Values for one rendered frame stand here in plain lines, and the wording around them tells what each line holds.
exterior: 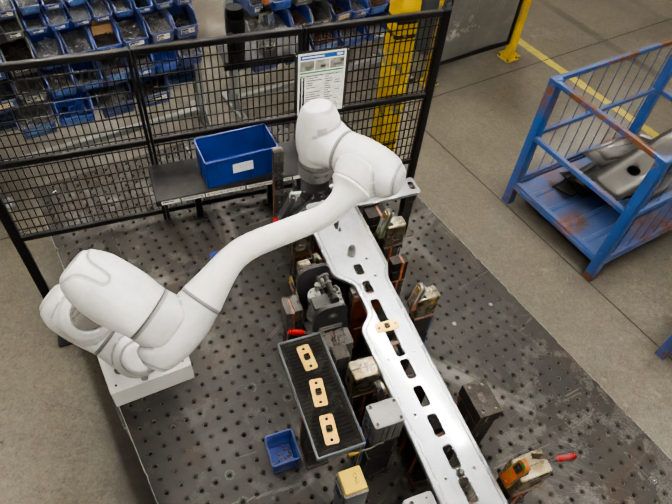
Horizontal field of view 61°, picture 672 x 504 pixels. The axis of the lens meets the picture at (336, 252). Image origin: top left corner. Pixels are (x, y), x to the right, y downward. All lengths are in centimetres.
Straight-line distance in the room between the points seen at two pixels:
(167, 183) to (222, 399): 88
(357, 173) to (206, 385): 120
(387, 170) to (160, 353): 63
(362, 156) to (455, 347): 125
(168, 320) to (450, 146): 336
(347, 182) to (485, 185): 290
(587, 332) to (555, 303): 24
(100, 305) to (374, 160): 66
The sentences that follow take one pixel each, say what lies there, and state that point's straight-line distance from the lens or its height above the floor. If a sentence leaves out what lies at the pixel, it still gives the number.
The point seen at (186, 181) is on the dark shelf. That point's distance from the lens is 242.
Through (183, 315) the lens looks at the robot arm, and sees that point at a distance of 130.
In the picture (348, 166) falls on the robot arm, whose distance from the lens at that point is 129.
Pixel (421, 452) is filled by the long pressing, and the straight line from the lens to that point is 181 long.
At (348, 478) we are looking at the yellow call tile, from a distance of 159.
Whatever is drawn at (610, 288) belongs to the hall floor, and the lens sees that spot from 383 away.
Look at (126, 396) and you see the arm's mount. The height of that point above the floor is 75.
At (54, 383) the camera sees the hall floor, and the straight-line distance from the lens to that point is 321.
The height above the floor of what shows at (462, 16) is 53.
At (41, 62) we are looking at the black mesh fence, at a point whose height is 154.
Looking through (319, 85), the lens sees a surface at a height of 129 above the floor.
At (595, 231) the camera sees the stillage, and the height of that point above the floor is 16.
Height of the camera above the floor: 266
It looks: 49 degrees down
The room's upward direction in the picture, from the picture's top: 6 degrees clockwise
